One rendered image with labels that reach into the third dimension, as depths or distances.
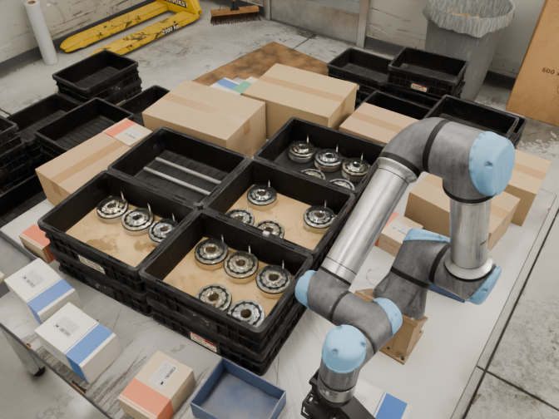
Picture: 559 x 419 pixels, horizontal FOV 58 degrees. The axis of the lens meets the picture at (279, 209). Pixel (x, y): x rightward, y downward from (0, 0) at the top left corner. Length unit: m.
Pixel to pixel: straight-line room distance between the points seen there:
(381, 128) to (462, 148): 1.07
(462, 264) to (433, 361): 0.37
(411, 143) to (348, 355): 0.45
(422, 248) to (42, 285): 1.12
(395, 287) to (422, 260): 0.10
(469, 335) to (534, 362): 0.95
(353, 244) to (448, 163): 0.25
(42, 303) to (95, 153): 0.64
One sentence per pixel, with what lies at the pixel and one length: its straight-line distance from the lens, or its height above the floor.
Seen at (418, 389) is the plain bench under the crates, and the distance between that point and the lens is 1.52.
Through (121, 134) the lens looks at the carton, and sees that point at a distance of 2.13.
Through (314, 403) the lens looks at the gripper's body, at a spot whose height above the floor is 1.01.
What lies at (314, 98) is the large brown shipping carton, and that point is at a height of 0.90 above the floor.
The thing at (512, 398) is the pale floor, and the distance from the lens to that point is 2.44.
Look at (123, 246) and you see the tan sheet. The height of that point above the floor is 0.83.
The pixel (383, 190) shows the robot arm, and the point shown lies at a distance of 1.08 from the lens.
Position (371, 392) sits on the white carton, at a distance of 1.39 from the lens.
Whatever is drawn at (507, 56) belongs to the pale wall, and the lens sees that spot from 4.32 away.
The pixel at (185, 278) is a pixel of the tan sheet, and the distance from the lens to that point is 1.55.
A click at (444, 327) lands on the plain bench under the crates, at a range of 1.65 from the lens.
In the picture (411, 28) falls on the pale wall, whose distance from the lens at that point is 4.50.
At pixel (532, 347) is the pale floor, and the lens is 2.62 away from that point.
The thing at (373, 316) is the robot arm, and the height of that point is 1.20.
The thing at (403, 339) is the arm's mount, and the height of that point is 0.80.
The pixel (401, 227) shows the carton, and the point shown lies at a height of 0.78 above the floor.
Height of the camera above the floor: 2.01
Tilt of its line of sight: 43 degrees down
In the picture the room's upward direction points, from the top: straight up
